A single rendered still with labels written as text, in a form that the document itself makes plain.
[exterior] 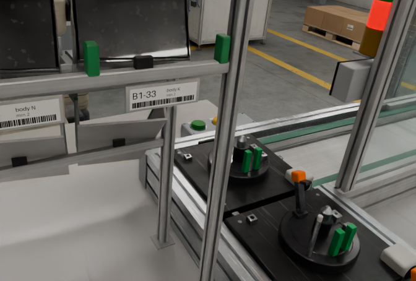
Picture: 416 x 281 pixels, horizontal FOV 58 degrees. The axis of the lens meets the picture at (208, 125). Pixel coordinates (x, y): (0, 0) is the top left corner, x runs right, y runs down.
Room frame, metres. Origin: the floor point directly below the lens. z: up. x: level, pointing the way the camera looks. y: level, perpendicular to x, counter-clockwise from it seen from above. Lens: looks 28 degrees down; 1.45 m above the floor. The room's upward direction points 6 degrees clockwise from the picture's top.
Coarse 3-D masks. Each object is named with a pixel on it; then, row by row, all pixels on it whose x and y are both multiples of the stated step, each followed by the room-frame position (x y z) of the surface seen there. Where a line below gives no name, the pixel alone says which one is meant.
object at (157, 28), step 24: (72, 0) 0.42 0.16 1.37; (96, 0) 0.43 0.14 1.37; (120, 0) 0.44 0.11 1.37; (144, 0) 0.45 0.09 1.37; (168, 0) 0.46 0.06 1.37; (72, 24) 0.44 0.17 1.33; (96, 24) 0.41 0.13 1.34; (120, 24) 0.42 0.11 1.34; (144, 24) 0.44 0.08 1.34; (168, 24) 0.45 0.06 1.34; (72, 48) 0.51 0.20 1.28; (120, 48) 0.41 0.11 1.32; (144, 48) 0.42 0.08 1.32; (168, 48) 0.43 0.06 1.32
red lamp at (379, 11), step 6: (378, 0) 0.72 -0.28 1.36; (372, 6) 0.73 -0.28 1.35; (378, 6) 0.72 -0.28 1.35; (384, 6) 0.71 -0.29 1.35; (390, 6) 0.71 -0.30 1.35; (372, 12) 0.72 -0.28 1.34; (378, 12) 0.71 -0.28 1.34; (384, 12) 0.71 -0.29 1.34; (372, 18) 0.72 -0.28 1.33; (378, 18) 0.71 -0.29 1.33; (384, 18) 0.71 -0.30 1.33; (366, 24) 0.73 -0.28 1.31; (372, 24) 0.72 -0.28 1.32; (378, 24) 0.71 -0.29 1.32; (384, 24) 0.71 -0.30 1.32
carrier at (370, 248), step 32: (320, 192) 0.66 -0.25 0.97; (256, 224) 0.54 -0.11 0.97; (288, 224) 0.53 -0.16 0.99; (320, 224) 0.45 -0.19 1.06; (352, 224) 0.49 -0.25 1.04; (256, 256) 0.46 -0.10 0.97; (288, 256) 0.47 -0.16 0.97; (320, 256) 0.46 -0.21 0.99; (352, 256) 0.47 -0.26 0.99; (384, 256) 0.48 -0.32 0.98
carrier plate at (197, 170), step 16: (208, 144) 0.81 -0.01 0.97; (256, 144) 0.84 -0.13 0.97; (176, 160) 0.72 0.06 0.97; (192, 160) 0.73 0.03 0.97; (272, 160) 0.77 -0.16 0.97; (192, 176) 0.67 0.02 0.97; (208, 176) 0.67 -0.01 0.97; (272, 176) 0.70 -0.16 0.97; (240, 192) 0.63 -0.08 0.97; (256, 192) 0.64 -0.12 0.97; (272, 192) 0.64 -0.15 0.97; (288, 192) 0.65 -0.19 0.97; (224, 208) 0.58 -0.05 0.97; (240, 208) 0.59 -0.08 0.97
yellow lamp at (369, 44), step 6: (366, 30) 0.72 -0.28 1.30; (372, 30) 0.71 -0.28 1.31; (378, 30) 0.71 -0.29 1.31; (366, 36) 0.72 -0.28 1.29; (372, 36) 0.71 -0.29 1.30; (378, 36) 0.71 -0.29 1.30; (366, 42) 0.72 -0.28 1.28; (372, 42) 0.71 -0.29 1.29; (378, 42) 0.71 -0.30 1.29; (360, 48) 0.73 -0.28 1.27; (366, 48) 0.71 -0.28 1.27; (372, 48) 0.71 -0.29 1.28; (366, 54) 0.71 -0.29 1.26; (372, 54) 0.71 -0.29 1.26
